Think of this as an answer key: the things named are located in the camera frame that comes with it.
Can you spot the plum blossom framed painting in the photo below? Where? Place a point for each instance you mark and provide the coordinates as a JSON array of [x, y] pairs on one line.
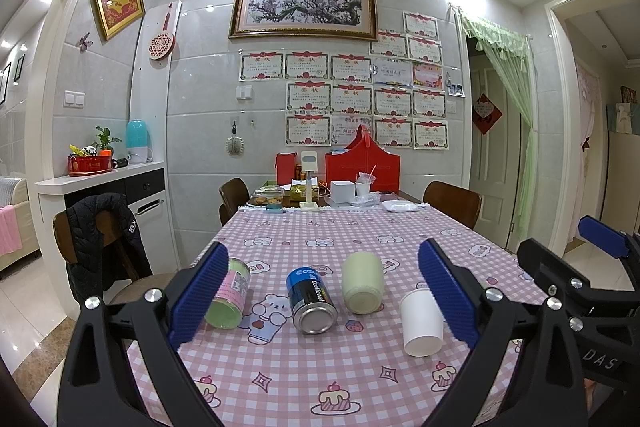
[[347, 19]]

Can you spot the pink green labelled can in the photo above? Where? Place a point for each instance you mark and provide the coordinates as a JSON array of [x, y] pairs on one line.
[[226, 310]]

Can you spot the small red box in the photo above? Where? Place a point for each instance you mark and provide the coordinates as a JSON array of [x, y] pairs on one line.
[[285, 167]]

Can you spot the white paper cup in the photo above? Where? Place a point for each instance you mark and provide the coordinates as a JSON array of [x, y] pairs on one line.
[[422, 323]]

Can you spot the red diamond door decoration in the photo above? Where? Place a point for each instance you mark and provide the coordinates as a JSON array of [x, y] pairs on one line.
[[485, 114]]

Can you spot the green door curtain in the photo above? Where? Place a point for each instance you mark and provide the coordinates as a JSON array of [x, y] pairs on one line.
[[500, 166]]

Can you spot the pink towel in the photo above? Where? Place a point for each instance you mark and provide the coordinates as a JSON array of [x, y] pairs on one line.
[[10, 237]]

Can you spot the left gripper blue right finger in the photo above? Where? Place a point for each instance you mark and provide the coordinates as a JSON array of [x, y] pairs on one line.
[[547, 384]]

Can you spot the white desk lamp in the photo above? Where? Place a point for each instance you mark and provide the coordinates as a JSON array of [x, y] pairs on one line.
[[309, 163]]

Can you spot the brown chair left far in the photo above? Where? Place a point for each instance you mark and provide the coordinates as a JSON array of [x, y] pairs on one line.
[[234, 194]]

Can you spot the brown chair right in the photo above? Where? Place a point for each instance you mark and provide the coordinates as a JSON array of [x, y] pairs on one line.
[[456, 202]]

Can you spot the red basket with items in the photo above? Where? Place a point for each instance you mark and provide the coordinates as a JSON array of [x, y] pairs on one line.
[[88, 160]]

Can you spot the potted green plant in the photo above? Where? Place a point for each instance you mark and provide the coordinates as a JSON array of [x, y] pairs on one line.
[[105, 141]]

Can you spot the black jacket on chair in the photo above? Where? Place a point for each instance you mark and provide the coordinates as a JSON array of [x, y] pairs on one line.
[[107, 245]]

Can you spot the blue black metal can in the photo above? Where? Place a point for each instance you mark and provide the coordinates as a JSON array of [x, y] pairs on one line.
[[313, 310]]

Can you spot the red gift bag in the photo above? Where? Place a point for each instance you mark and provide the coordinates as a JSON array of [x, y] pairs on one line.
[[363, 155]]

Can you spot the blue white humidifier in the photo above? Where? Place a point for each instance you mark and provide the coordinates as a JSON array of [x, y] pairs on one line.
[[137, 142]]

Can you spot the white tissue box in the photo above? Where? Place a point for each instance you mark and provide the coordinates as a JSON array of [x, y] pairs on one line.
[[342, 192]]

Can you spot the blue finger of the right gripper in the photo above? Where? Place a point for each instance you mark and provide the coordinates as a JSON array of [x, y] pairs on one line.
[[573, 287], [602, 234]]

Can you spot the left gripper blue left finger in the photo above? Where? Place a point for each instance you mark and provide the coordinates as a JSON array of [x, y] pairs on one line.
[[97, 386]]

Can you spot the red round wall ornament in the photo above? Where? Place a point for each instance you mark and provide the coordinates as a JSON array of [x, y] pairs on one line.
[[163, 42]]

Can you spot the pink checked tablecloth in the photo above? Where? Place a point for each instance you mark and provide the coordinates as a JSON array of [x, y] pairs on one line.
[[267, 373]]

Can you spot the pale green cup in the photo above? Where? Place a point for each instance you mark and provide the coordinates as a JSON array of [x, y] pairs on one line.
[[362, 282]]

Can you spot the brown chair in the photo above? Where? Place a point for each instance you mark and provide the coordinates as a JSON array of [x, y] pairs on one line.
[[456, 202], [234, 194]]

